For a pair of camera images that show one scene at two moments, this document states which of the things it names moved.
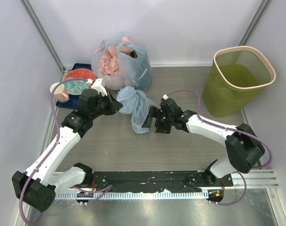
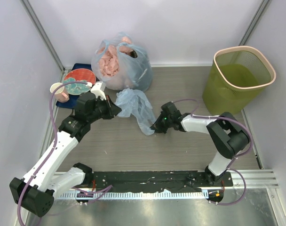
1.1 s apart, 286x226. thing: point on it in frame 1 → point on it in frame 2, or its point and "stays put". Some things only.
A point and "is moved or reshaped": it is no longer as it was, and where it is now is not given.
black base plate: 177,181 stays put
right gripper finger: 153,113 → 157,123
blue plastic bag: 135,102 is moved or reshaped
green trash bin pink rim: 239,75 stays put
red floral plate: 75,80 stays put
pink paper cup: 59,92 stays put
